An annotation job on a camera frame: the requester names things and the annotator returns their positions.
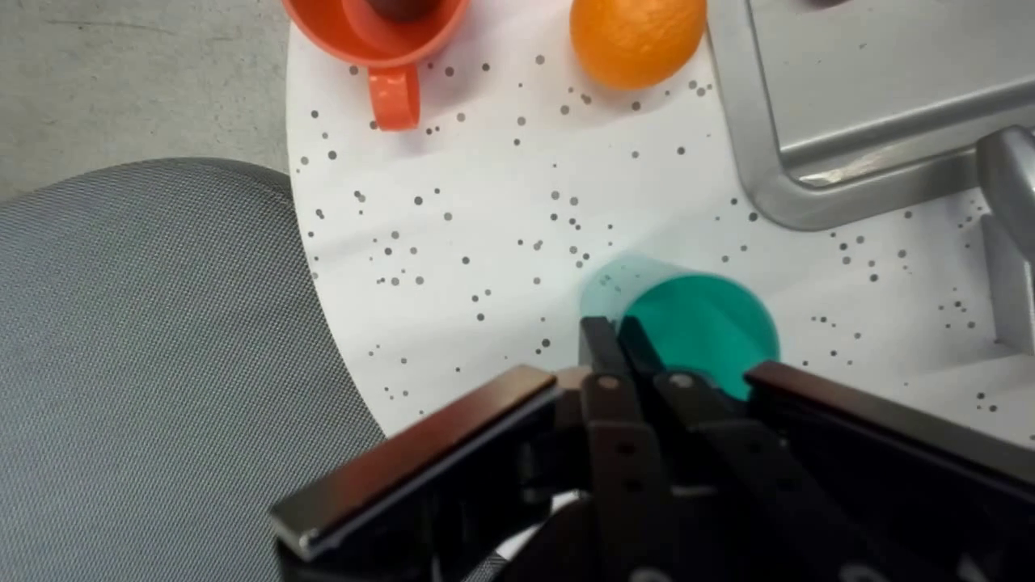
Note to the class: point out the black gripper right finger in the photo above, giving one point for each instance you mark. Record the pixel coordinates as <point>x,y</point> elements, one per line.
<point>745,462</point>

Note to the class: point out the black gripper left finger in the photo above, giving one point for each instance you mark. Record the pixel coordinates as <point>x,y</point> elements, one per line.
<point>608,430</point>

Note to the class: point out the teal plastic cup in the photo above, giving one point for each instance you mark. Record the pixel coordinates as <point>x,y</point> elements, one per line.
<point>706,327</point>

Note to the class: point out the grey toy sink basin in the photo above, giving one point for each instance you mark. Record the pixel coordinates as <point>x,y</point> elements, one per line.
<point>873,109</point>

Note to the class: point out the wooden toy kitchen unit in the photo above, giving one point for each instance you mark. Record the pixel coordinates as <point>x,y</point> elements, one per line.
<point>518,236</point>

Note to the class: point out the silver toy faucet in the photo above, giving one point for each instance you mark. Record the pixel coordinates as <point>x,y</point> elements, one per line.
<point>1007,246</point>

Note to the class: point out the toy orange fruit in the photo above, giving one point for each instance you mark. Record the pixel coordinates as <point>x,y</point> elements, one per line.
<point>634,37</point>

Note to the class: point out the grey mesh chair seat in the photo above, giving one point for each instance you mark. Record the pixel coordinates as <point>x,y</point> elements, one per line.
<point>151,376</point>

